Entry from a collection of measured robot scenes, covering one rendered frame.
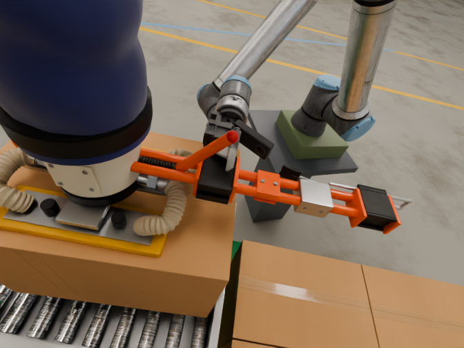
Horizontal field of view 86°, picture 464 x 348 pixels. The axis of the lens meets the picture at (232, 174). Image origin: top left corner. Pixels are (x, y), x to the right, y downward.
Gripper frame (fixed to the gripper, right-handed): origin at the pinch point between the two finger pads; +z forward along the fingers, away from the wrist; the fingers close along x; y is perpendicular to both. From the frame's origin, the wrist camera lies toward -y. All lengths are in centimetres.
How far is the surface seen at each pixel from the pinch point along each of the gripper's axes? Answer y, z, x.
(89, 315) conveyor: 37, 19, -72
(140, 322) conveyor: 18, 18, -72
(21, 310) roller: 57, 22, -66
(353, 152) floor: -136, -173, -122
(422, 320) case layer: -100, 0, -67
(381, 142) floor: -178, -204, -122
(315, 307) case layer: -51, 3, -67
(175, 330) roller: 4, 20, -66
